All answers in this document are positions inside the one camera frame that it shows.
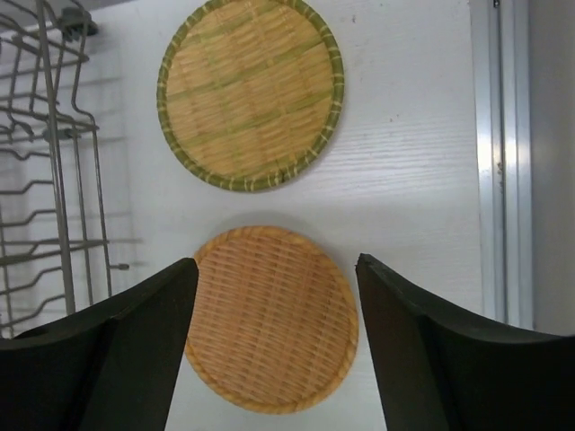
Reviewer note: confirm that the grey wire dish rack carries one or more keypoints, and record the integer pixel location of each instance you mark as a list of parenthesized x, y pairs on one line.
[(57, 254)]

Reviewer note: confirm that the green-rimmed round woven plate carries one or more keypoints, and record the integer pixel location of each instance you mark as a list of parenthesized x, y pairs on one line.
[(249, 93)]

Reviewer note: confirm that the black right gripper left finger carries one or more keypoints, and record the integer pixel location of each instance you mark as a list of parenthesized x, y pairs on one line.
[(111, 366)]

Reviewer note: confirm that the aluminium right side rail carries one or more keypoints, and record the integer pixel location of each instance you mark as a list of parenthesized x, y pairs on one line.
[(500, 48)]

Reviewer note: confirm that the orange round woven plate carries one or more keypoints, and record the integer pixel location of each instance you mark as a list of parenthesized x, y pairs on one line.
[(274, 328)]

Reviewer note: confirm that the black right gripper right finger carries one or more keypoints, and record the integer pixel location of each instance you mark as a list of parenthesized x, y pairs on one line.
[(439, 366)]

